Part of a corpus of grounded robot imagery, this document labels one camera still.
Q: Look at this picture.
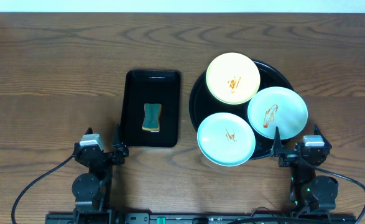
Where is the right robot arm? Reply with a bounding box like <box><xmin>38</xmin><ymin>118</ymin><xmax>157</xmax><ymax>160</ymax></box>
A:
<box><xmin>270</xmin><ymin>126</ymin><xmax>338</xmax><ymax>219</ymax></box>

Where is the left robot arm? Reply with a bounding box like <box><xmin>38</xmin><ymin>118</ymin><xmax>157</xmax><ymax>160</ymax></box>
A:
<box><xmin>72</xmin><ymin>125</ymin><xmax>129</xmax><ymax>223</ymax></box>

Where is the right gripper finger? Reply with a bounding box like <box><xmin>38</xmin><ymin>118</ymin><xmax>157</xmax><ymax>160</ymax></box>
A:
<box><xmin>314</xmin><ymin>124</ymin><xmax>329</xmax><ymax>144</ymax></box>
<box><xmin>272</xmin><ymin>127</ymin><xmax>282</xmax><ymax>150</ymax></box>

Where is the black rectangular tray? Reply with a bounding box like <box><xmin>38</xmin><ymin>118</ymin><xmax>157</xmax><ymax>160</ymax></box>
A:
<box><xmin>120</xmin><ymin>70</ymin><xmax>181</xmax><ymax>147</ymax></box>

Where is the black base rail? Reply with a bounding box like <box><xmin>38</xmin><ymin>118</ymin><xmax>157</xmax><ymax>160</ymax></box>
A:
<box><xmin>45</xmin><ymin>212</ymin><xmax>356</xmax><ymax>224</ymax></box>

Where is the green yellow sponge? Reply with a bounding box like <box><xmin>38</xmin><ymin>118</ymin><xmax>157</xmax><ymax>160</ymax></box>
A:
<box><xmin>142</xmin><ymin>103</ymin><xmax>162</xmax><ymax>132</ymax></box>

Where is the yellow plate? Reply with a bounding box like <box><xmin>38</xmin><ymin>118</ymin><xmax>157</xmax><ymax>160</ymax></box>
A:
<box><xmin>205</xmin><ymin>52</ymin><xmax>261</xmax><ymax>105</ymax></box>

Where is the right black cable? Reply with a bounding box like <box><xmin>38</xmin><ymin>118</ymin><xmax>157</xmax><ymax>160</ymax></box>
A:
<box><xmin>297</xmin><ymin>155</ymin><xmax>365</xmax><ymax>224</ymax></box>

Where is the pale green plate front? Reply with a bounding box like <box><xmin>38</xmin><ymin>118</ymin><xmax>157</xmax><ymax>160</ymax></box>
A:
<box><xmin>197</xmin><ymin>113</ymin><xmax>256</xmax><ymax>167</ymax></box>

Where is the left black cable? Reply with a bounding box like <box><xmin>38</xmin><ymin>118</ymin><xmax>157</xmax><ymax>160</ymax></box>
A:
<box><xmin>11</xmin><ymin>154</ymin><xmax>76</xmax><ymax>224</ymax></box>

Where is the black cable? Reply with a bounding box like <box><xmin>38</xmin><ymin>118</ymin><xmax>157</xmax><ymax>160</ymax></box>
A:
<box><xmin>297</xmin><ymin>155</ymin><xmax>365</xmax><ymax>224</ymax></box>
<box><xmin>11</xmin><ymin>154</ymin><xmax>76</xmax><ymax>224</ymax></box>

